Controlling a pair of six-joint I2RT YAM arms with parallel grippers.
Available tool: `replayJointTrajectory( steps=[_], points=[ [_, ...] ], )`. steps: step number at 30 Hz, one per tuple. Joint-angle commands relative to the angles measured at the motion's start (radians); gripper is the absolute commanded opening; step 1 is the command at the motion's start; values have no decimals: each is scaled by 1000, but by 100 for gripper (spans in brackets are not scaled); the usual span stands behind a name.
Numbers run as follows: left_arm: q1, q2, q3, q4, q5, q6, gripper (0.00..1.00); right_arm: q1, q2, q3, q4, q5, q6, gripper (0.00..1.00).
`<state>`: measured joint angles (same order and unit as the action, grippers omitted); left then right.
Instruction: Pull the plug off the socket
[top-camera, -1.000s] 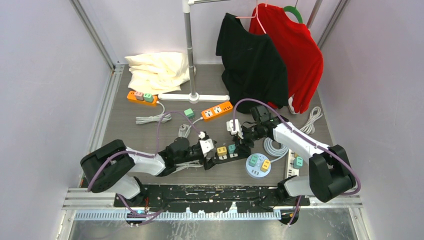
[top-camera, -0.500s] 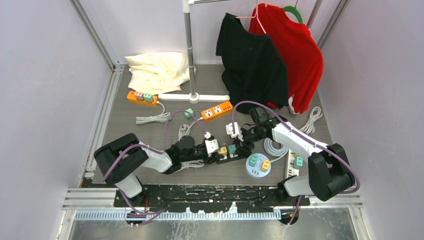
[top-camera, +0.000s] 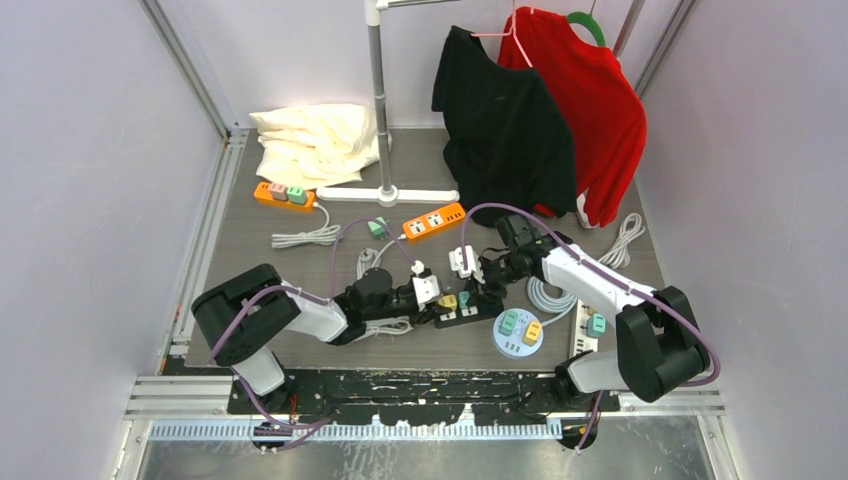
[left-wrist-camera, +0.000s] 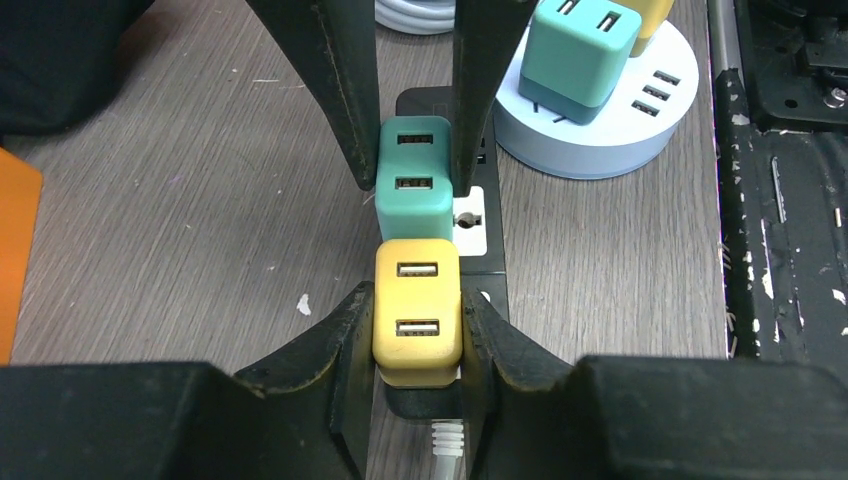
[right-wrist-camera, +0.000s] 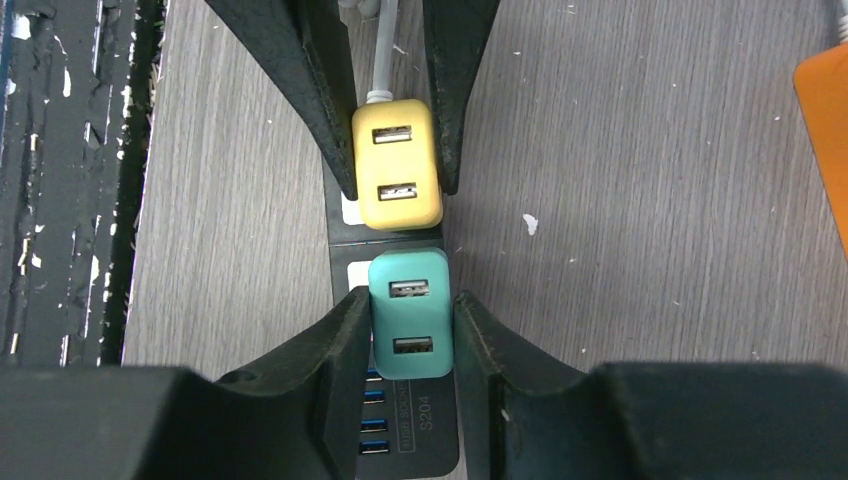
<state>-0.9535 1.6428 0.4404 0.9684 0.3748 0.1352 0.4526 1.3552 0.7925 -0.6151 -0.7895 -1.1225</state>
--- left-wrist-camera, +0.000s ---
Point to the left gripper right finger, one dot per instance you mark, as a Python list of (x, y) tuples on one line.
[(530, 415)]

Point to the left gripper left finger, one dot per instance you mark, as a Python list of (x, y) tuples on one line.
[(302, 412)]

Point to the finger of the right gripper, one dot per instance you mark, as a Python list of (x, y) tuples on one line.
[(485, 36), (331, 44)]

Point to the green charger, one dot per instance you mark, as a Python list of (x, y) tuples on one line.
[(574, 55)]

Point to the yellow usb charger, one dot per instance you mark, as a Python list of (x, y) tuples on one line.
[(417, 326)]

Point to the teal usb charger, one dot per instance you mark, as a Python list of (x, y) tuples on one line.
[(413, 190)]

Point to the round blue power strip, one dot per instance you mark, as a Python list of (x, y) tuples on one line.
[(654, 93)]

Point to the black power strip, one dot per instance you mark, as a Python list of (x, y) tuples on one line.
[(478, 236)]

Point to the orange power strip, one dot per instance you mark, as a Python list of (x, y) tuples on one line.
[(21, 187)]

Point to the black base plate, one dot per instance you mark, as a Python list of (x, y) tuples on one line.
[(779, 88)]

